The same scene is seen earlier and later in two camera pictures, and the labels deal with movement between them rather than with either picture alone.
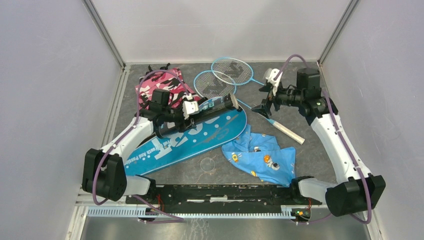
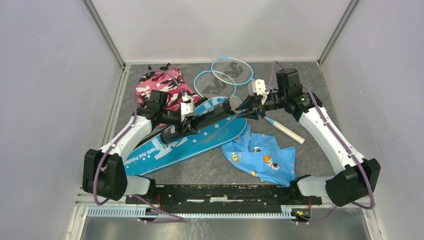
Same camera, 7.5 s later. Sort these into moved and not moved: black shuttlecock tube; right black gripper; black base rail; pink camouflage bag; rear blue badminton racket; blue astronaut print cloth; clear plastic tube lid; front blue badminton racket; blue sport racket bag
Moved: black shuttlecock tube; right black gripper; clear plastic tube lid
Not moved: blue astronaut print cloth; front blue badminton racket; blue sport racket bag; pink camouflage bag; rear blue badminton racket; black base rail
